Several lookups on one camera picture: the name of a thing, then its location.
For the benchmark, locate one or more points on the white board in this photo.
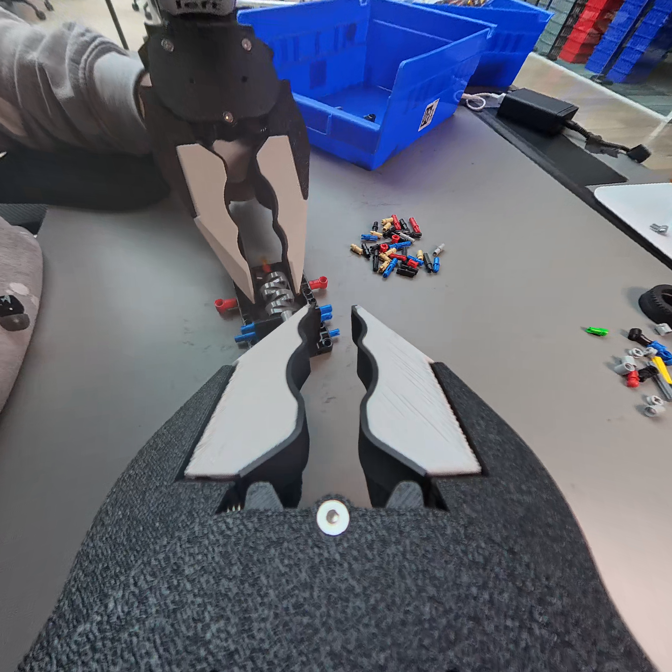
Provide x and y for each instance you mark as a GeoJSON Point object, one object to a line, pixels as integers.
{"type": "Point", "coordinates": [635, 210]}

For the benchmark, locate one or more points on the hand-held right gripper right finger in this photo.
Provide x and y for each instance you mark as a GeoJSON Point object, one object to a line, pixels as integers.
{"type": "Point", "coordinates": [414, 409]}

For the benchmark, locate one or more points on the green toy piece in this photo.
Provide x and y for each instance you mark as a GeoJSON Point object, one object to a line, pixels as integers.
{"type": "Point", "coordinates": [597, 331]}

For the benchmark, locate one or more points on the blue plastic bin with tag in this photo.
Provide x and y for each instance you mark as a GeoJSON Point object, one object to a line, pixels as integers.
{"type": "Point", "coordinates": [367, 68]}

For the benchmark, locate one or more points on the small grey toy connector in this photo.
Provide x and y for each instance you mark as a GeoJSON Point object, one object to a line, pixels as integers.
{"type": "Point", "coordinates": [659, 228]}

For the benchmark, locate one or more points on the person's left forearm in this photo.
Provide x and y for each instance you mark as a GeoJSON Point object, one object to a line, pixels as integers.
{"type": "Point", "coordinates": [63, 78]}

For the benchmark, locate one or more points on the grey desk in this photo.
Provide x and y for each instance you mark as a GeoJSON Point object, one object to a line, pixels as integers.
{"type": "Point", "coordinates": [472, 315]}

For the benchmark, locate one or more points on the black desk mat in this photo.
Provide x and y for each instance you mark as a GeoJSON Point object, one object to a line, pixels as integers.
{"type": "Point", "coordinates": [567, 157]}

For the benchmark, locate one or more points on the stack of red bins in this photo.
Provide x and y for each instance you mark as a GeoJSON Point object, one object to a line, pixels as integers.
{"type": "Point", "coordinates": [588, 31]}

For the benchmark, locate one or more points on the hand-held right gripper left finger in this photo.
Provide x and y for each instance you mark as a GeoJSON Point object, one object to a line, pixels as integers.
{"type": "Point", "coordinates": [252, 409]}

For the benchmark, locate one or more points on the grey printed sweatshirt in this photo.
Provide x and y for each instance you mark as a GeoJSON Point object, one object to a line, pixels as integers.
{"type": "Point", "coordinates": [18, 262]}

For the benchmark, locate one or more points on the black power adapter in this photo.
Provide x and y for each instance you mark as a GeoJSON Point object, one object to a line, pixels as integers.
{"type": "Point", "coordinates": [535, 110]}

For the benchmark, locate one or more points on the stack of blue bins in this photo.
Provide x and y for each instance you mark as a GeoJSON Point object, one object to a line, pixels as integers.
{"type": "Point", "coordinates": [640, 42]}

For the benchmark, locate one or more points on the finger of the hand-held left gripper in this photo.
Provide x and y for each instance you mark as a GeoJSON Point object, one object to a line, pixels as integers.
{"type": "Point", "coordinates": [207, 199]}
{"type": "Point", "coordinates": [288, 199]}

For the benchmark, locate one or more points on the heap of mixed toy parts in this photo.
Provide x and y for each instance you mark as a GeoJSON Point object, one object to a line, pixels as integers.
{"type": "Point", "coordinates": [648, 367]}

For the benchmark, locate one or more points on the black toy brick gear assembly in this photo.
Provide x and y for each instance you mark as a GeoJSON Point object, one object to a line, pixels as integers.
{"type": "Point", "coordinates": [275, 299]}

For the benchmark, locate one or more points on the pile of toy connector pins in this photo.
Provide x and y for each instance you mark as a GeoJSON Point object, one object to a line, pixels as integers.
{"type": "Point", "coordinates": [393, 252]}

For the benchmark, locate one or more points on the black toy tyre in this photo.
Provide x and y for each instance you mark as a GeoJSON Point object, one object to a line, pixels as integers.
{"type": "Point", "coordinates": [656, 304]}

